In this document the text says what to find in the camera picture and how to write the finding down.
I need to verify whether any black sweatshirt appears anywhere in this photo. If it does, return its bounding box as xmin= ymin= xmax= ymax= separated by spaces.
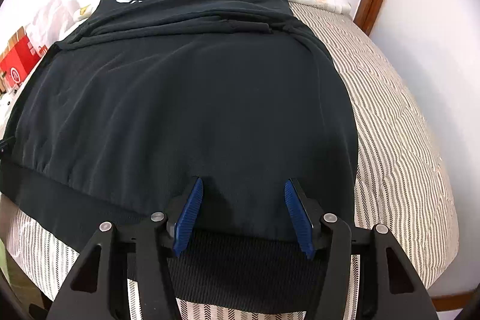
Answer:
xmin=1 ymin=0 xmax=358 ymax=313

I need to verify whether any striped quilted mattress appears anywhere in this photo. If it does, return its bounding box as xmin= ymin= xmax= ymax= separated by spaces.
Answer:
xmin=1 ymin=2 xmax=459 ymax=319

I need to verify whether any red paper shopping bag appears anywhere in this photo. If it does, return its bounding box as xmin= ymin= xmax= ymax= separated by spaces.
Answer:
xmin=1 ymin=36 xmax=40 ymax=87

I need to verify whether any white paper shopping bag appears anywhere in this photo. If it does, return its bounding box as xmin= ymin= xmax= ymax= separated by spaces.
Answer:
xmin=24 ymin=0 xmax=80 ymax=57

